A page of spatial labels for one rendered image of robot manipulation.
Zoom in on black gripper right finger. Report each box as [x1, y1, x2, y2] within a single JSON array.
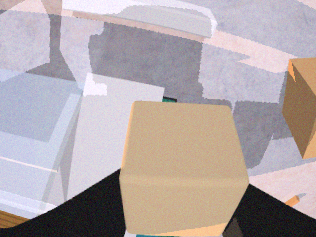
[[222, 183, 316, 237]]

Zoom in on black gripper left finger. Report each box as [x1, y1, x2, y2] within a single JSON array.
[[0, 168, 126, 237]]

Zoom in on tan wooden stick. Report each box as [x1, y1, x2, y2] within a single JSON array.
[[284, 195, 300, 207]]

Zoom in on tan cube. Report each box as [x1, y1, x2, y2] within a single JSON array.
[[119, 101, 250, 237]]

